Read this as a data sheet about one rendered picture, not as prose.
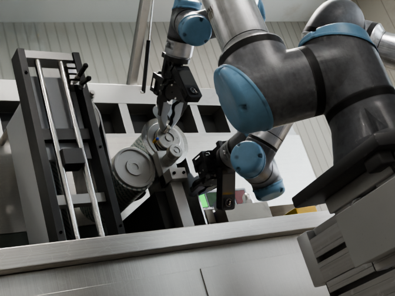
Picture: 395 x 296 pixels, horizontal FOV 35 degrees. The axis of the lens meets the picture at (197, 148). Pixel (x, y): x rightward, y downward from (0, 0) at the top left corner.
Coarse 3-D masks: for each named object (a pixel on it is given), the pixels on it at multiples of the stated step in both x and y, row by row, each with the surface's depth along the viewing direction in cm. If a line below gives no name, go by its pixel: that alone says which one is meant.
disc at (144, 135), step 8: (152, 120) 176; (168, 120) 179; (144, 128) 173; (176, 128) 180; (144, 136) 172; (184, 136) 180; (144, 144) 171; (184, 144) 178; (152, 152) 171; (184, 152) 177
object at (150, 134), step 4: (156, 124) 176; (152, 128) 174; (156, 128) 175; (172, 128) 178; (148, 132) 173; (152, 132) 174; (148, 136) 172; (152, 136) 173; (180, 136) 178; (148, 140) 172; (152, 140) 172; (180, 140) 178; (152, 144) 172; (180, 144) 177; (152, 148) 171; (152, 160) 174; (156, 172) 179; (156, 176) 183
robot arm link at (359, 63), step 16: (320, 32) 99; (336, 32) 98; (352, 32) 98; (304, 48) 98; (320, 48) 97; (336, 48) 97; (352, 48) 97; (368, 48) 98; (320, 64) 96; (336, 64) 96; (352, 64) 96; (368, 64) 96; (320, 80) 95; (336, 80) 96; (352, 80) 95; (368, 80) 95; (384, 80) 96; (320, 96) 96; (336, 96) 96; (320, 112) 99
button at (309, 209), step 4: (296, 208) 151; (300, 208) 152; (304, 208) 153; (308, 208) 153; (312, 208) 154; (292, 212) 152; (296, 212) 151; (300, 212) 152; (304, 212) 152; (308, 212) 153
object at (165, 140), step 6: (156, 132) 173; (162, 132) 173; (168, 132) 175; (174, 132) 176; (162, 138) 172; (168, 138) 174; (174, 138) 175; (156, 144) 172; (162, 144) 171; (168, 144) 172; (162, 150) 173
